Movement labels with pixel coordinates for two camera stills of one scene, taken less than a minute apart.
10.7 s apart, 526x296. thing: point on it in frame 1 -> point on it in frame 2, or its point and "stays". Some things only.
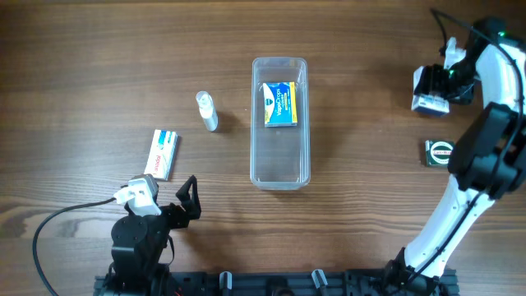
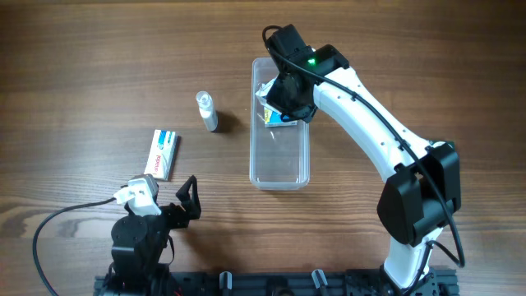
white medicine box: (427, 104) -> (264, 90)
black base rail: (343, 282) stays
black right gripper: (432, 82) -> (285, 104)
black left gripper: (177, 211) stays
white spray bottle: (207, 110) stays
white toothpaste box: (161, 156) stays
